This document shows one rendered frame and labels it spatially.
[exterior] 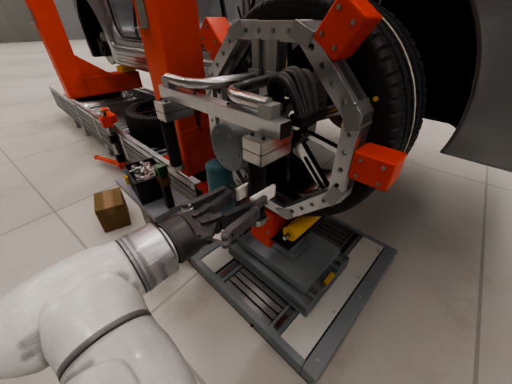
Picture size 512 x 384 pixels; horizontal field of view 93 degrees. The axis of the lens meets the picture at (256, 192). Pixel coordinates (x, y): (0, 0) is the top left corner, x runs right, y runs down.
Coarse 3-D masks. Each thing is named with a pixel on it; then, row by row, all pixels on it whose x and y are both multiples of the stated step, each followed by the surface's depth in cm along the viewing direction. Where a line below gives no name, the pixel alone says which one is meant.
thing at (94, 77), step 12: (84, 60) 218; (84, 72) 222; (96, 72) 228; (108, 72) 236; (120, 72) 244; (132, 72) 248; (96, 84) 231; (108, 84) 238; (120, 84) 245; (132, 84) 253
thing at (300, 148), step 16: (288, 48) 66; (240, 64) 77; (288, 64) 68; (288, 112) 79; (336, 112) 63; (304, 128) 73; (304, 144) 76; (320, 144) 71; (336, 144) 69; (288, 160) 83; (304, 160) 78; (272, 176) 94; (288, 176) 86; (304, 176) 96; (320, 176) 76; (288, 192) 87; (304, 192) 83
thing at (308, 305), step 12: (240, 252) 121; (252, 264) 116; (264, 264) 118; (336, 264) 115; (264, 276) 112; (276, 276) 113; (324, 276) 113; (336, 276) 114; (276, 288) 110; (288, 288) 108; (312, 288) 104; (324, 288) 105; (288, 300) 106; (300, 300) 103; (312, 300) 101; (300, 312) 103
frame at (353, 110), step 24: (240, 24) 60; (264, 24) 56; (288, 24) 52; (312, 24) 49; (240, 48) 69; (312, 48) 52; (216, 72) 74; (336, 72) 49; (216, 96) 81; (336, 96) 51; (360, 96) 52; (216, 120) 85; (360, 120) 50; (360, 144) 56; (336, 168) 58; (336, 192) 61; (288, 216) 78
